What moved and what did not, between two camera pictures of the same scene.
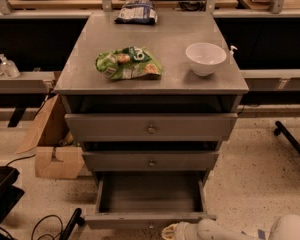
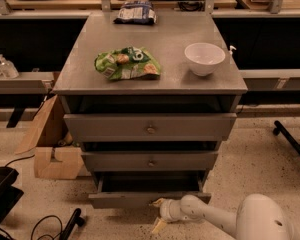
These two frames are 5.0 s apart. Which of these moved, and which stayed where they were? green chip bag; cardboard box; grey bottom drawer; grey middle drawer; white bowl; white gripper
Moved: white gripper; grey bottom drawer
Stayed: green chip bag; grey middle drawer; cardboard box; white bowl
